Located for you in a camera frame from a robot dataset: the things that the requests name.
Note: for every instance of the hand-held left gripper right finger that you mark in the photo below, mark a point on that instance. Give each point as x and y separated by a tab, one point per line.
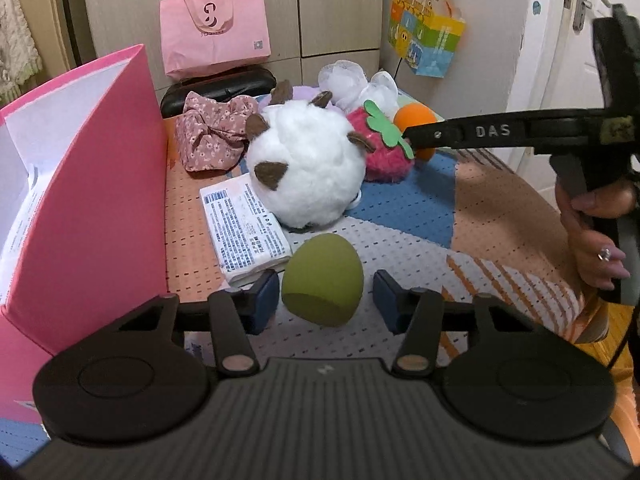
387	300

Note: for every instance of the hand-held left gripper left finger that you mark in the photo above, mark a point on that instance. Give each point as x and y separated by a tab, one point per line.
265	300

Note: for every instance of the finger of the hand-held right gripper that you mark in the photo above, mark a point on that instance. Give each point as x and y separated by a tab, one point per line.
480	132

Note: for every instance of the green egg-shaped sponge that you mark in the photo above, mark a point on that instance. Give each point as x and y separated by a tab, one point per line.
320	280

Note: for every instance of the orange ball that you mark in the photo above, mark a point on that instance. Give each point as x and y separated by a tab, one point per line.
412	117

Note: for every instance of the white tissue pack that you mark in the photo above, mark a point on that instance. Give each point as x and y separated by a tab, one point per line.
240	225

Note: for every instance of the pink strawberry plush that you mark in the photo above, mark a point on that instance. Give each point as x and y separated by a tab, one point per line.
385	160

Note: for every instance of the white plush ball brown horns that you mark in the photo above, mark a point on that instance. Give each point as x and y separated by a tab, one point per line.
305	160

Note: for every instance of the pink cardboard box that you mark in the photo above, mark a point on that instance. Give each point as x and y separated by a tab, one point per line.
100	185

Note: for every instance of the person's right hand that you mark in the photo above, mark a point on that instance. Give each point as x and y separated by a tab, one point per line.
595	255

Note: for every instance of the white door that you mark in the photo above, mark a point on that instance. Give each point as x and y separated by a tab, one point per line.
550	60

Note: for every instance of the colourful paper gift bag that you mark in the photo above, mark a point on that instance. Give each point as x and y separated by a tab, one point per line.
430	35

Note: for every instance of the blue round sticker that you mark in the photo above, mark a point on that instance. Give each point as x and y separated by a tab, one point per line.
536	7

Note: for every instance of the white mesh bath puff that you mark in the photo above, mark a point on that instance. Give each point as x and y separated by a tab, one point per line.
345	77

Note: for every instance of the pink floral scrunchie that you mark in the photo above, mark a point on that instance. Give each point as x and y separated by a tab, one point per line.
205	135

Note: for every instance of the purple bath puff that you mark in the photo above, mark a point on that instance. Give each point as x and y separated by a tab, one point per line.
305	92

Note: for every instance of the beige wardrobe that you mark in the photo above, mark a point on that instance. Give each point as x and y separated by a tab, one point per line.
325	10

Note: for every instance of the black suitcase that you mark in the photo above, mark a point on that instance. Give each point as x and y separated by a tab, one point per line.
215	92

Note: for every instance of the pink tote bag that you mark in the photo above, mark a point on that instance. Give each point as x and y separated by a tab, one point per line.
215	35

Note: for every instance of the cream knitted cardigan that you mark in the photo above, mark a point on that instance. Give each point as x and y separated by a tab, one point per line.
15	35

